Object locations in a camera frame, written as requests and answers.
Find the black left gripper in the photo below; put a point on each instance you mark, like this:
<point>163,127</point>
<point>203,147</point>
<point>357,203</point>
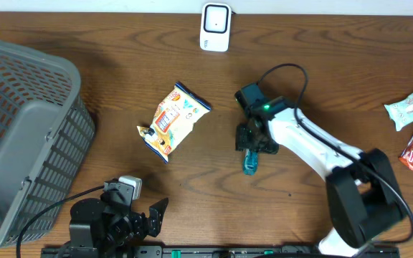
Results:
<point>140,229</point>

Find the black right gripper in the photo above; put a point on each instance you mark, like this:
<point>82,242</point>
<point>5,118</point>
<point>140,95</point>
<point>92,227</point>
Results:
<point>241,140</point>

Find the teal mouthwash bottle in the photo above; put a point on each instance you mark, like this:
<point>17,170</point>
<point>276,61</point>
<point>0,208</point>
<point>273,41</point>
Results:
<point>250,162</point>

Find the yellow snack bag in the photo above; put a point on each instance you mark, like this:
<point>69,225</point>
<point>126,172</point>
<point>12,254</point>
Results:
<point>174,119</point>

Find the light teal wipes packet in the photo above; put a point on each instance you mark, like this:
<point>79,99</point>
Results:
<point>401,112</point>

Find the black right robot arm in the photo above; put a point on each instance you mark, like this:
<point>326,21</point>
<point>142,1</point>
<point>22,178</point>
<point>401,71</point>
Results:
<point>364,198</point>

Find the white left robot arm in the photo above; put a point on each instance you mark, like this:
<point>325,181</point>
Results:
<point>103,227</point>

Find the white barcode scanner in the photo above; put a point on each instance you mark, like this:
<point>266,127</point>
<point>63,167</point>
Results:
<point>215,27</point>

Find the grey plastic basket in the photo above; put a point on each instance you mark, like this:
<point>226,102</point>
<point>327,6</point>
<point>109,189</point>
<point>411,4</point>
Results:
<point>45,134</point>

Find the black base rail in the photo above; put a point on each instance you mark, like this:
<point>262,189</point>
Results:
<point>209,252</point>

